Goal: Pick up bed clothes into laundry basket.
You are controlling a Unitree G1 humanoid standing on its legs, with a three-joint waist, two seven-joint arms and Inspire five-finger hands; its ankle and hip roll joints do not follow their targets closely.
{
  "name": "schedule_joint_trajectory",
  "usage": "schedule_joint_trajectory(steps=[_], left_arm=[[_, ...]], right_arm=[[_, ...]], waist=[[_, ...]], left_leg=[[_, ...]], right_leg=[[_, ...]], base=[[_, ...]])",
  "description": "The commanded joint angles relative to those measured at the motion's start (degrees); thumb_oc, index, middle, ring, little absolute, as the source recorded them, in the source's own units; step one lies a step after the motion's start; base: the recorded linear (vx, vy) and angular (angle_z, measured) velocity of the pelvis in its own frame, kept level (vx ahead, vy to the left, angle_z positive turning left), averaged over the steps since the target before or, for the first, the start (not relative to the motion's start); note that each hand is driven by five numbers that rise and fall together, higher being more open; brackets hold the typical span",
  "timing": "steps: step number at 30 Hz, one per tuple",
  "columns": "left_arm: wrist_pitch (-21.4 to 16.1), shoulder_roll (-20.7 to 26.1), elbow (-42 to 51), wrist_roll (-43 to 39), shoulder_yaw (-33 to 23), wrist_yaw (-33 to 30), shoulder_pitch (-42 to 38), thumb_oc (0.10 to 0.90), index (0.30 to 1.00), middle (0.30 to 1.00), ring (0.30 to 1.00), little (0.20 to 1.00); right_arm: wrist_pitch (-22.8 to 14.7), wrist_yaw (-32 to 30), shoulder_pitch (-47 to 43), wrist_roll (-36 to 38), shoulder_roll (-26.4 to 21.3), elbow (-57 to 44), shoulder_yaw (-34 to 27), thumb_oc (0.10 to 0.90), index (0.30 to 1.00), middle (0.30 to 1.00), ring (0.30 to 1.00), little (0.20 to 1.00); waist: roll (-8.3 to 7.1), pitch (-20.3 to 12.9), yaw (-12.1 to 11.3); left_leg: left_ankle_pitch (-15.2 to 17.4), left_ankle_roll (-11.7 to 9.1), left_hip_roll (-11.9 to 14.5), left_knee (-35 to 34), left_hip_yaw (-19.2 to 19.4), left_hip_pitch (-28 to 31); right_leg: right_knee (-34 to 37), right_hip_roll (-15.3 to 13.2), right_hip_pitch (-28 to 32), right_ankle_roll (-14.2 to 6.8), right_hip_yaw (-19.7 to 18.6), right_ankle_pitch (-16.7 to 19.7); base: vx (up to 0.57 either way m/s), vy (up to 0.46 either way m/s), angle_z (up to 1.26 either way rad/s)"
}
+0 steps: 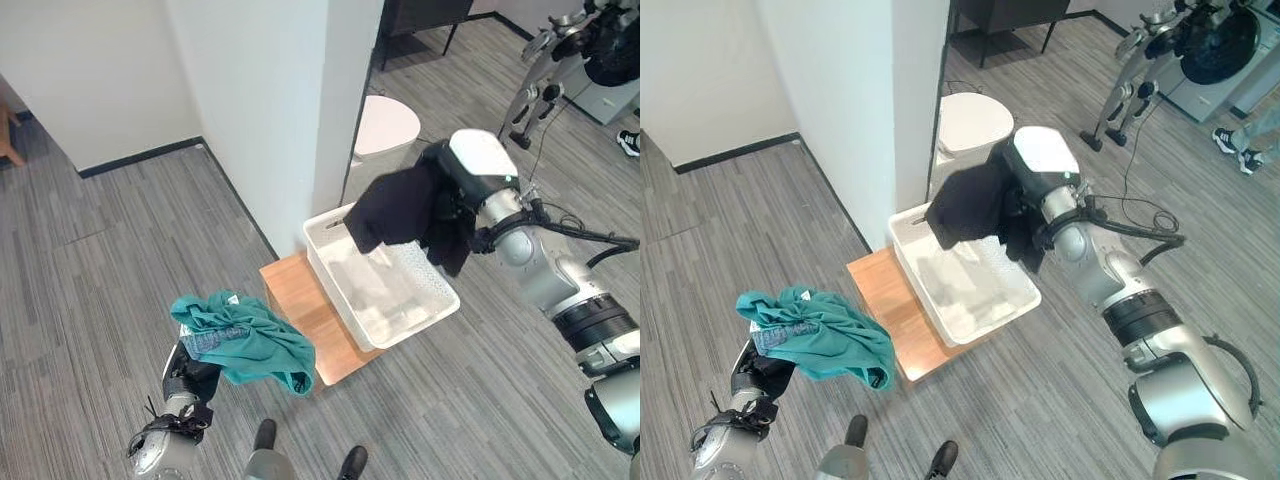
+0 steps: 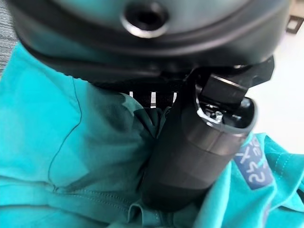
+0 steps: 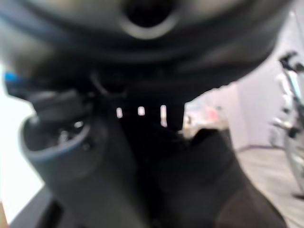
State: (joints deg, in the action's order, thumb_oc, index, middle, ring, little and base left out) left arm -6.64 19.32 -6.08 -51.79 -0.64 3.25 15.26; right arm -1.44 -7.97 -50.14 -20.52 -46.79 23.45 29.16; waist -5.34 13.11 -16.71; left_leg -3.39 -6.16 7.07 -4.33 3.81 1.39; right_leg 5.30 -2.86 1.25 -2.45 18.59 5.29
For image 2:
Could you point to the grey striped bed sheet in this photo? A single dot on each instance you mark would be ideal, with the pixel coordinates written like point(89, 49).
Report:
point(6, 31)

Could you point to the teal t-shirt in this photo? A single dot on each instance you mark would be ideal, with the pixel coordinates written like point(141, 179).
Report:
point(71, 147)

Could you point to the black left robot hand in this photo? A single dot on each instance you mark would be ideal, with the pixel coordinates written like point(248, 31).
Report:
point(180, 152)

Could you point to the dark brown wooden furniture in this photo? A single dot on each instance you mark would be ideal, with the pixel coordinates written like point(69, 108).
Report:
point(294, 24)

